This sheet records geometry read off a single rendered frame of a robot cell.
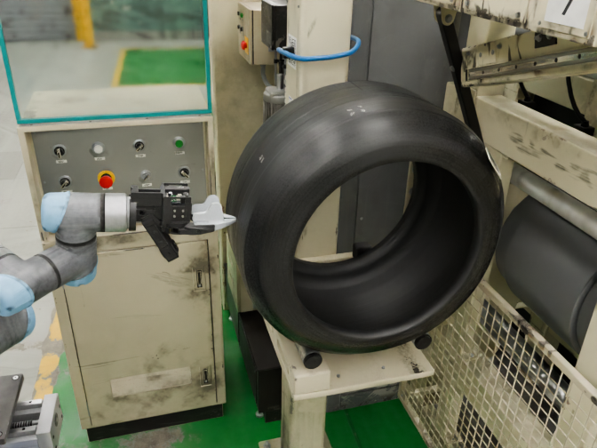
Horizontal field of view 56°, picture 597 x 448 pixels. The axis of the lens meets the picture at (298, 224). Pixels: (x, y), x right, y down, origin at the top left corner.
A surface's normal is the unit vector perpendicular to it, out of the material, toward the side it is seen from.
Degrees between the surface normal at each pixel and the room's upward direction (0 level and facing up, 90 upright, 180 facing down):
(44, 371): 0
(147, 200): 90
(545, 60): 90
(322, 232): 90
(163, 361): 90
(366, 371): 0
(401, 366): 0
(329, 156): 51
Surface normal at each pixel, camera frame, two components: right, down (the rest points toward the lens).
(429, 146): 0.32, 0.29
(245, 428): 0.03, -0.88
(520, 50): -0.96, 0.11
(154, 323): 0.26, 0.49
